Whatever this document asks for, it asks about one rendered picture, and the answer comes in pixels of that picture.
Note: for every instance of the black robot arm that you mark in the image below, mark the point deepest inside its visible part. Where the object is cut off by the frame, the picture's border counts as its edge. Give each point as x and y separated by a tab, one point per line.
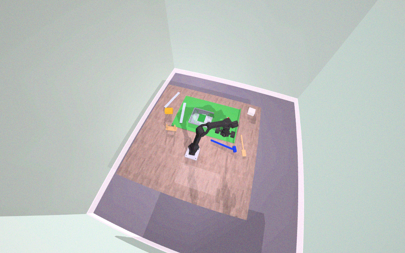
226	124

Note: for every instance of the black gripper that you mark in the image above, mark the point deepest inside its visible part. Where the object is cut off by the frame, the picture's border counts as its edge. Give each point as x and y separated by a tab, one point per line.
227	133

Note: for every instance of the white rectangular block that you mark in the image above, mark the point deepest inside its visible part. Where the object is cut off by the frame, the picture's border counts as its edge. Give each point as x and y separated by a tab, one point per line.
251	111

